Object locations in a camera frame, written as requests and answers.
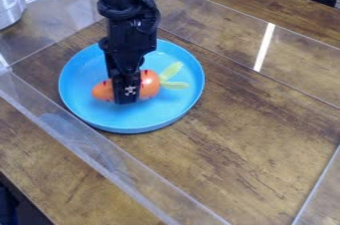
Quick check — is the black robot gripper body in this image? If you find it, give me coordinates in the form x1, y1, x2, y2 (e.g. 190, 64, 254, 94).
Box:
99, 10, 162, 77

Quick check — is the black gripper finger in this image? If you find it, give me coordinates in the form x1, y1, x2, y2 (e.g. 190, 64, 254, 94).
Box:
112, 71, 142, 105

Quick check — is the orange toy carrot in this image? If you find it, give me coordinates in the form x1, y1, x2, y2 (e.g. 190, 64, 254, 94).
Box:
92, 62, 188, 102

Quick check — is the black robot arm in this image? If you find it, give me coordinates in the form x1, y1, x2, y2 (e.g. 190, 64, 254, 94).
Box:
98, 0, 162, 105

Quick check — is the round blue tray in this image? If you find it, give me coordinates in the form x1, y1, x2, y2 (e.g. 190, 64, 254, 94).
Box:
59, 39, 204, 133

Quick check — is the clear acrylic enclosure wall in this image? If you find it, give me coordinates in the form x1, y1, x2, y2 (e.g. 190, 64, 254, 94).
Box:
0, 0, 340, 225

